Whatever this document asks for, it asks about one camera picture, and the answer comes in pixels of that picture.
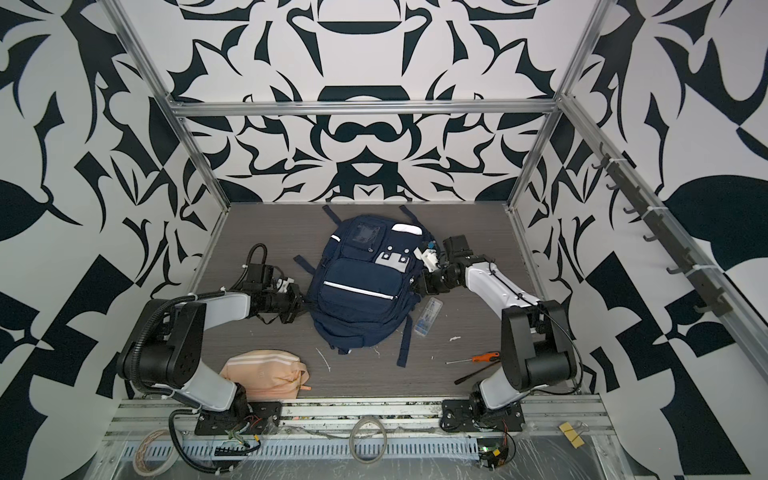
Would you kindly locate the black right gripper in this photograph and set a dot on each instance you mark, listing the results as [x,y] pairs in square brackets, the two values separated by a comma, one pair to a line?
[427,284]

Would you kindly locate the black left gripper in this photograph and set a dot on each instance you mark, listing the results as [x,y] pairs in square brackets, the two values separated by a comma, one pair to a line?
[297,303]

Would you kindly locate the navy blue student backpack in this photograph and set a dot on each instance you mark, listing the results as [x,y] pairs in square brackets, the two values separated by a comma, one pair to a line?
[364,286]

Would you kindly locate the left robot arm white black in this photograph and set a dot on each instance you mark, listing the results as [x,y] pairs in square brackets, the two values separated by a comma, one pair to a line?
[162,355]

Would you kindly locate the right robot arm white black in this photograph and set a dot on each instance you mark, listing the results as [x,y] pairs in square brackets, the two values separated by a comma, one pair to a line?
[537,351]

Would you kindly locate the clear plastic pencil case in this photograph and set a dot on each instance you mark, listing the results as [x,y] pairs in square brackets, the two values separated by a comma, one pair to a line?
[428,316]

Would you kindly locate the pink striped pencil pouch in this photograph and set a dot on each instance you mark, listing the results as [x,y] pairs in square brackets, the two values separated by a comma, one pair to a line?
[268,374]

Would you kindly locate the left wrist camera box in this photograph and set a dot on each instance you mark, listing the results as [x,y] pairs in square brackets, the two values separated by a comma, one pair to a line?
[283,284]

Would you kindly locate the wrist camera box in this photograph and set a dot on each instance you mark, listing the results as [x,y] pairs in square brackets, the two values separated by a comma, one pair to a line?
[283,284]
[428,253]

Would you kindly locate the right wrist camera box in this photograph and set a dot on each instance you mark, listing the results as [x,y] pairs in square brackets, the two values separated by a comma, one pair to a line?
[428,253]

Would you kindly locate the orange handled screwdriver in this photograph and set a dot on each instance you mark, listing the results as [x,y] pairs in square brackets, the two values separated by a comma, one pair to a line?
[482,358]

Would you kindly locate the black handled screwdriver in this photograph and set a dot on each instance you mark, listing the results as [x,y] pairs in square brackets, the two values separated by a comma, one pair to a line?
[465,378]

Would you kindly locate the black wall hook rail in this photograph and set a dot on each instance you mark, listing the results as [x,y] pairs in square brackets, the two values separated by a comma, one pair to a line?
[667,231]

